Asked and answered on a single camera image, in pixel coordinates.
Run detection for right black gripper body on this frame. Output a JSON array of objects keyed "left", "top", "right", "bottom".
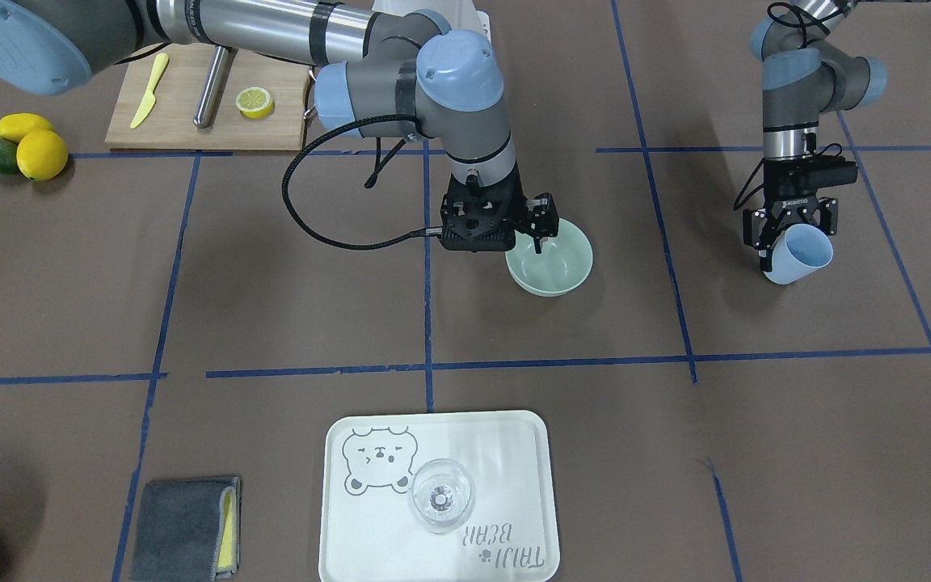
[{"left": 439, "top": 166, "right": 529, "bottom": 253}]

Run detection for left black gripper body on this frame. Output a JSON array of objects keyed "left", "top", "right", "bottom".
[{"left": 764, "top": 154, "right": 858, "bottom": 220}]

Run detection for green bowl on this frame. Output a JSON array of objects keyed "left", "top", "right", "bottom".
[{"left": 503, "top": 218, "right": 594, "bottom": 297}]

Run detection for light blue plastic cup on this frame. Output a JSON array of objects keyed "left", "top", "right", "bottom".
[{"left": 764, "top": 224, "right": 834, "bottom": 285}]

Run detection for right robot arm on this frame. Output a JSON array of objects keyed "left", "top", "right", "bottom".
[{"left": 0, "top": 1, "right": 559, "bottom": 253}]

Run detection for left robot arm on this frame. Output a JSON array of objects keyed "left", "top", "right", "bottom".
[{"left": 734, "top": 1, "right": 887, "bottom": 285}]

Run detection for lemon half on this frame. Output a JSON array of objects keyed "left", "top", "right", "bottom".
[{"left": 235, "top": 87, "right": 275, "bottom": 120}]

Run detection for clear wine glass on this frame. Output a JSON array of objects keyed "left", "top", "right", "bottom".
[{"left": 409, "top": 459, "right": 477, "bottom": 535}]

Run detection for steel muddler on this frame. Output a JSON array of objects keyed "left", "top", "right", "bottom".
[{"left": 193, "top": 45, "right": 235, "bottom": 129}]

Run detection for wooden cutting board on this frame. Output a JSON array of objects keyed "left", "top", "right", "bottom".
[{"left": 106, "top": 44, "right": 311, "bottom": 151}]

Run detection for cream bear tray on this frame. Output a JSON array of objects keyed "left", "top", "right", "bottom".
[{"left": 318, "top": 410, "right": 561, "bottom": 581}]

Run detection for yellow plastic knife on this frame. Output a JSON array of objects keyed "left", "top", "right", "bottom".
[{"left": 128, "top": 53, "right": 170, "bottom": 129}]

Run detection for yellow sponge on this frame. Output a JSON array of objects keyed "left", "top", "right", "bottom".
[{"left": 215, "top": 487, "right": 237, "bottom": 577}]

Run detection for grey folded cloth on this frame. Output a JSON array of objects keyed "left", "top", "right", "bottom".
[{"left": 128, "top": 475, "right": 242, "bottom": 581}]

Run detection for whole yellow lemon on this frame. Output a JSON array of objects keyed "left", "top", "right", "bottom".
[{"left": 16, "top": 129, "right": 70, "bottom": 182}]

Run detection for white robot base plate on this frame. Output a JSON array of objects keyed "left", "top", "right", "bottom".
[{"left": 372, "top": 0, "right": 491, "bottom": 40}]

